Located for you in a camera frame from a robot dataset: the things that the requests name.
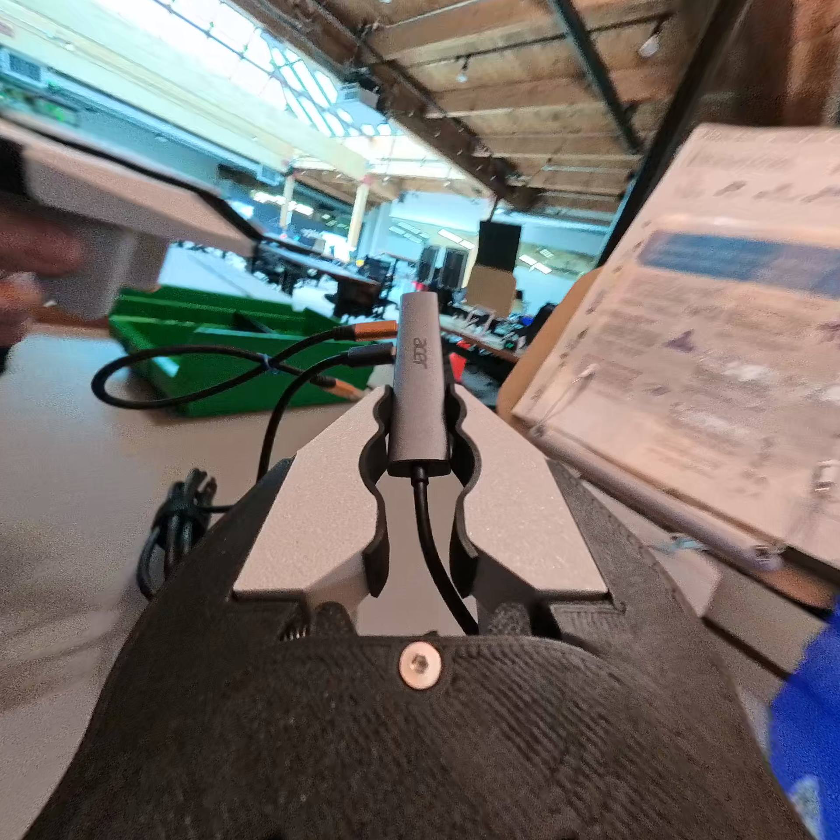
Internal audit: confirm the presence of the orange-plug usb-c cable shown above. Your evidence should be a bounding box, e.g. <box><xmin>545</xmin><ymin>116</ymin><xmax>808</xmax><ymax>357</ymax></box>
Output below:
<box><xmin>92</xmin><ymin>320</ymin><xmax>399</xmax><ymax>409</ymax></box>

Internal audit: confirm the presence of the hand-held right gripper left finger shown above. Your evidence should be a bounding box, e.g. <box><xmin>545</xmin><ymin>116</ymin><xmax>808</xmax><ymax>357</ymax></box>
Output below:
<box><xmin>231</xmin><ymin>382</ymin><xmax>398</xmax><ymax>614</ymax></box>

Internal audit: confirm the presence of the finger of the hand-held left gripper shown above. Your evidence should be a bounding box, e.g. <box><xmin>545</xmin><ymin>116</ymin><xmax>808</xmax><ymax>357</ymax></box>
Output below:
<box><xmin>20</xmin><ymin>128</ymin><xmax>265</xmax><ymax>258</ymax></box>

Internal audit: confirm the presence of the dark grey usb hub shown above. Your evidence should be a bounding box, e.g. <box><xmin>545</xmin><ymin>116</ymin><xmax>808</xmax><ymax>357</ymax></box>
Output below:
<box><xmin>387</xmin><ymin>292</ymin><xmax>480</xmax><ymax>636</ymax></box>

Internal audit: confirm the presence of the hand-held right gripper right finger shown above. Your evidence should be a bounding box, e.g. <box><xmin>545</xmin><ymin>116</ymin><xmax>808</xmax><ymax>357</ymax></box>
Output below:
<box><xmin>446</xmin><ymin>384</ymin><xmax>609</xmax><ymax>614</ymax></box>

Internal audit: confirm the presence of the black metal frame post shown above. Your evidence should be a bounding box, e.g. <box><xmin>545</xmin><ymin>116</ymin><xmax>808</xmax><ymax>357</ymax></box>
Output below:
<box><xmin>600</xmin><ymin>0</ymin><xmax>795</xmax><ymax>263</ymax></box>

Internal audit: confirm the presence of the distant wooden document stand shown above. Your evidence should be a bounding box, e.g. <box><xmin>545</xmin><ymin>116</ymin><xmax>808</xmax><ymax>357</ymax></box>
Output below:
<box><xmin>469</xmin><ymin>264</ymin><xmax>516</xmax><ymax>319</ymax></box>

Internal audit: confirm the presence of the person's left hand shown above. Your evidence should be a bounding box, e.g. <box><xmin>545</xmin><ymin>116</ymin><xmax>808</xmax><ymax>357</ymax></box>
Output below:
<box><xmin>0</xmin><ymin>213</ymin><xmax>86</xmax><ymax>349</ymax></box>

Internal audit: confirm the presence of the blue plastic bin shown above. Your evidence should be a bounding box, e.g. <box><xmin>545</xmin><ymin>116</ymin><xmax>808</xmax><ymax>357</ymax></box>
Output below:
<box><xmin>768</xmin><ymin>604</ymin><xmax>840</xmax><ymax>840</ymax></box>

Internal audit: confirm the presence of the black hanging panel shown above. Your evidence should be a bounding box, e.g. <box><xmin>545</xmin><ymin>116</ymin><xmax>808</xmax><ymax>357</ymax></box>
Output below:
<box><xmin>478</xmin><ymin>222</ymin><xmax>522</xmax><ymax>270</ymax></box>

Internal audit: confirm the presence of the black usb-c cable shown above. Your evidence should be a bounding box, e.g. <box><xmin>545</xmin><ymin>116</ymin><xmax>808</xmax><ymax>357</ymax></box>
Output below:
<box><xmin>136</xmin><ymin>343</ymin><xmax>397</xmax><ymax>601</ymax></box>

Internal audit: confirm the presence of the green plastic bin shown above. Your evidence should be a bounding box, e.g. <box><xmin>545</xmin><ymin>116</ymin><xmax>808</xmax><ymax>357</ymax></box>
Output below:
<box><xmin>108</xmin><ymin>285</ymin><xmax>395</xmax><ymax>417</ymax></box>

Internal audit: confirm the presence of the printed instruction sheet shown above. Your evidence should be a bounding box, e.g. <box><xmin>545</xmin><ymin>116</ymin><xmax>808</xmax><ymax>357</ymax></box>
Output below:
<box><xmin>512</xmin><ymin>123</ymin><xmax>840</xmax><ymax>568</ymax></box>

